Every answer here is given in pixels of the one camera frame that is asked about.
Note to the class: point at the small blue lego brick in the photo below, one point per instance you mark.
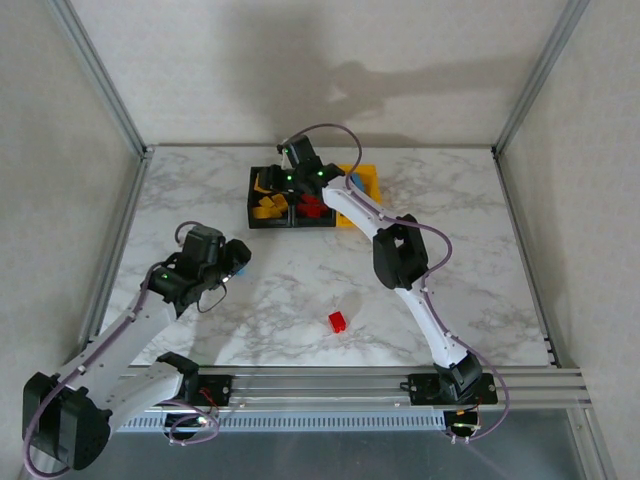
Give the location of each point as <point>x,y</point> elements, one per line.
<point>242,273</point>

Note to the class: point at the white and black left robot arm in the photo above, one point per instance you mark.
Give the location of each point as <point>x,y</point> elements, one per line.
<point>65,425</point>

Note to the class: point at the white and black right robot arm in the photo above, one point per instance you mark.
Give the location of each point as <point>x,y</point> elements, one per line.
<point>400,255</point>

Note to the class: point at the black plastic bin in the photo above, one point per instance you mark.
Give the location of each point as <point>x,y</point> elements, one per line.
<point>260,223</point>
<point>315,222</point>

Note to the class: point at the yellow plastic bin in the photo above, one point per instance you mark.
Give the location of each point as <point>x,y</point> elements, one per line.
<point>374,180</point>

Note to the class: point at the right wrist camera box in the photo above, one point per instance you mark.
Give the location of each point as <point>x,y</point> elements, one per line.
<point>302,154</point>

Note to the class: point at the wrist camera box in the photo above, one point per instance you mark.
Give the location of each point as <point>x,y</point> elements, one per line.
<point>302,154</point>
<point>202,246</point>

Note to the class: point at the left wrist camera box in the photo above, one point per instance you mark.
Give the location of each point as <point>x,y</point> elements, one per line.
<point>202,246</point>

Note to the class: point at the aluminium side frame rail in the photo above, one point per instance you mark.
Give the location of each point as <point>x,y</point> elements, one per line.
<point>125,225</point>
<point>510,200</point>

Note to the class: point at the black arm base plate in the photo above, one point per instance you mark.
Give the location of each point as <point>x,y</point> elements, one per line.
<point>222,387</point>
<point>420,390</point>

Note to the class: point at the wide aluminium mounting rail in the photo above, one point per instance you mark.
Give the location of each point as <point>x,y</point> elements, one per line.
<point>320,390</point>

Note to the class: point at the aluminium upright frame post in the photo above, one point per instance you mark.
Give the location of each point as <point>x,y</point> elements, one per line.
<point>100,75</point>
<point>538,75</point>

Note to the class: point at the aluminium lower frame post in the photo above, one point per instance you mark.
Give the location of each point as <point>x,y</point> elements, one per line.
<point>596,450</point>

